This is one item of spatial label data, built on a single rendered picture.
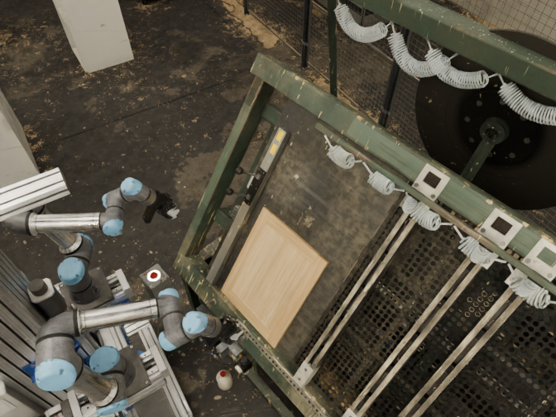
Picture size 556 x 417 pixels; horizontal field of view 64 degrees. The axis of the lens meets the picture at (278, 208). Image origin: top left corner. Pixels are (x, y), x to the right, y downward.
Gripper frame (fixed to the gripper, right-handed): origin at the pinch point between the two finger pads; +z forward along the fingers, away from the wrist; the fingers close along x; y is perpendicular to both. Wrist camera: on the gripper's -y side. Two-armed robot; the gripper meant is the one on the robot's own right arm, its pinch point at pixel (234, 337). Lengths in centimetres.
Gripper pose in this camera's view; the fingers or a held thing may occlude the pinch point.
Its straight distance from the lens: 190.5
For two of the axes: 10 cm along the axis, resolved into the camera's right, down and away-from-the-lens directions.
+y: 7.6, -6.5, -0.7
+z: 3.9, 3.6, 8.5
